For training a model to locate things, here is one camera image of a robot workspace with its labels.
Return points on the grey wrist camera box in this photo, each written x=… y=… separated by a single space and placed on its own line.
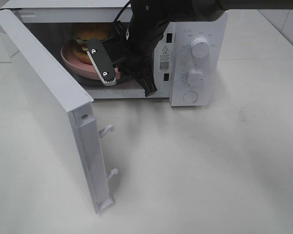
x=101 y=62

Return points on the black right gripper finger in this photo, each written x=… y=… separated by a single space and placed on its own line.
x=145 y=79

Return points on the pink round plate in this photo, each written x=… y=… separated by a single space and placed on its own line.
x=83 y=73

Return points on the white warning label sticker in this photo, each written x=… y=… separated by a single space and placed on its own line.
x=164 y=55

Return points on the white microwave door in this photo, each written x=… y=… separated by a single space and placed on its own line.
x=61 y=106

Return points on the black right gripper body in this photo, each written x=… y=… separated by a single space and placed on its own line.
x=130 y=46

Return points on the white microwave oven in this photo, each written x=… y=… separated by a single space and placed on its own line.
x=51 y=21

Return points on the white round door button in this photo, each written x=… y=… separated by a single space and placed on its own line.
x=190 y=97

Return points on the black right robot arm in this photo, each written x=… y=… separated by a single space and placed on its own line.
x=194 y=10

